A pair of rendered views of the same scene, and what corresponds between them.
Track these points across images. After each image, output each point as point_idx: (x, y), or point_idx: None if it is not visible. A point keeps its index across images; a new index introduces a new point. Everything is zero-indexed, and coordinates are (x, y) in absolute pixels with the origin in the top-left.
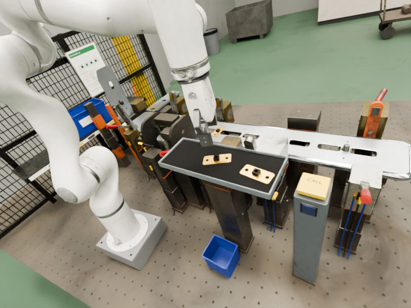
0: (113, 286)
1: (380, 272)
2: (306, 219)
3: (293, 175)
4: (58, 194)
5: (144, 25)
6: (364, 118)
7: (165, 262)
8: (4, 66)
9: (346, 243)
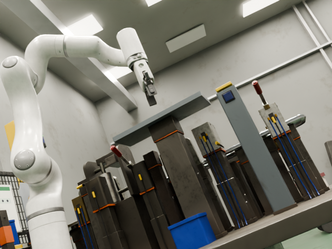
0: None
1: None
2: (232, 108)
3: (241, 180)
4: (16, 159)
5: (109, 58)
6: None
7: None
8: (27, 66)
9: (306, 180)
